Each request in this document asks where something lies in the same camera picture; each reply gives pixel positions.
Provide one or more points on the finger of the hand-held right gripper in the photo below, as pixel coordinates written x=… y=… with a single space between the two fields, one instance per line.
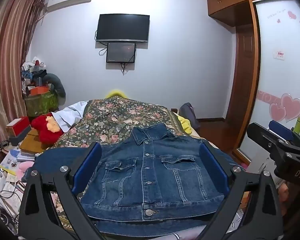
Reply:
x=263 y=137
x=281 y=130

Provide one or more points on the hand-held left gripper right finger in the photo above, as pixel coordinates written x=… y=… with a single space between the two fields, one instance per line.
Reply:
x=212 y=166

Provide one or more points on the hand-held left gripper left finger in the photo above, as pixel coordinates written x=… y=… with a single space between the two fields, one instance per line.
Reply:
x=88 y=166

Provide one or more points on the blue denim jacket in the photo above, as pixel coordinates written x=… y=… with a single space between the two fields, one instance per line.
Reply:
x=152 y=177

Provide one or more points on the person's right hand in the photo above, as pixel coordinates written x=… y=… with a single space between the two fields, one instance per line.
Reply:
x=282 y=192

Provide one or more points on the green bottle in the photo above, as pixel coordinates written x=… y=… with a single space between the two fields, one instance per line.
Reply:
x=299 y=125

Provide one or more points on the yellow blanket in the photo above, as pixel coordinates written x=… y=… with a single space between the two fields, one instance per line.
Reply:
x=185 y=125

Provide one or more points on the wooden wardrobe with sliding door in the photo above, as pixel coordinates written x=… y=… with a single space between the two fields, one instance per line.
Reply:
x=280 y=80

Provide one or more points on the white cloth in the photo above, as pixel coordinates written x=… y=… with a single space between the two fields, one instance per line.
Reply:
x=70 y=113

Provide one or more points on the floral bedspread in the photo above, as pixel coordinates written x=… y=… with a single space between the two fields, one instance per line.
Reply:
x=120 y=120

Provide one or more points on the grey purple backpack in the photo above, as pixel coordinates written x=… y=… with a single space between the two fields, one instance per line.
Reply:
x=188 y=115

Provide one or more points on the red plush toy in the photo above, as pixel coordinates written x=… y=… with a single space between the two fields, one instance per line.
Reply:
x=42 y=130

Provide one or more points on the brown wooden board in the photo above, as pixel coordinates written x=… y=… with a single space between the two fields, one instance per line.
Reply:
x=31 y=142

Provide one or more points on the wooden room door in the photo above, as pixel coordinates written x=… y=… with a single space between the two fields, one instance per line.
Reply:
x=242 y=75

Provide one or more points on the pink plush toy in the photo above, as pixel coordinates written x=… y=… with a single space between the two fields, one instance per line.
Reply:
x=22 y=170

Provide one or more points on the small red white label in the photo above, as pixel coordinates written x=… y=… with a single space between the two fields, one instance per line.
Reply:
x=279 y=54

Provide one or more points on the red rectangular box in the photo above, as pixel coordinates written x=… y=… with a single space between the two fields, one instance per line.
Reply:
x=17 y=127

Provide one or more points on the pile of books and papers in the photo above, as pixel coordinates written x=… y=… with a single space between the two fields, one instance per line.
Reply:
x=7 y=167

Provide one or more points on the orange box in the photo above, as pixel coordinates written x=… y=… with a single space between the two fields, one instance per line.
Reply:
x=40 y=90

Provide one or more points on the pile of assorted clutter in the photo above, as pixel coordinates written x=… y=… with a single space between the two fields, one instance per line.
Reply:
x=31 y=72

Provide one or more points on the striped pink curtain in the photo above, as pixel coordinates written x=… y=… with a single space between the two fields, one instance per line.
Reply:
x=7 y=62

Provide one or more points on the wooden overhead cabinet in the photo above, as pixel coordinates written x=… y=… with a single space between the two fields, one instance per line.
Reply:
x=230 y=3

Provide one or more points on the wooden bed frame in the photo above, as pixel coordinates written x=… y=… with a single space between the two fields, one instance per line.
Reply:
x=174 y=110

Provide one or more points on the small black wall monitor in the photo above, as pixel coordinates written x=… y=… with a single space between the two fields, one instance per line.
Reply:
x=121 y=52

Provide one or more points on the black wall television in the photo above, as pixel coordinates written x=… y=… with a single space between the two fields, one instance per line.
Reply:
x=123 y=27

